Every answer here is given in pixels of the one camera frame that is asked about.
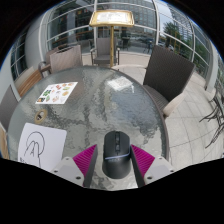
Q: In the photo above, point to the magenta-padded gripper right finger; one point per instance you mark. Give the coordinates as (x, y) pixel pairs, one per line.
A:
(143, 160)

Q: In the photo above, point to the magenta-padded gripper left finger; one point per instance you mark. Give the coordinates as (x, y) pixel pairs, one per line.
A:
(85, 160)

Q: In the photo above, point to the black computer mouse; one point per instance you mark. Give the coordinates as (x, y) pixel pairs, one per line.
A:
(116, 163)

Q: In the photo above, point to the colourful picture menu card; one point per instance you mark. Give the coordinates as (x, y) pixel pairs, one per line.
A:
(56, 93)

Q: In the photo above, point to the metal outdoor table set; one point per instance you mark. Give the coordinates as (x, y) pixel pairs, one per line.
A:
(216, 116)

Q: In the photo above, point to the dark wicker chair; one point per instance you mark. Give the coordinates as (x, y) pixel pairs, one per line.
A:
(170, 73)

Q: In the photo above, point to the wooden slatted bench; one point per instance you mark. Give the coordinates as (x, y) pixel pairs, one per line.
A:
(30, 81)

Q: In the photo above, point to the gold framed sign stand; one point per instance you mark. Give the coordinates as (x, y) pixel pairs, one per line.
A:
(111, 18)

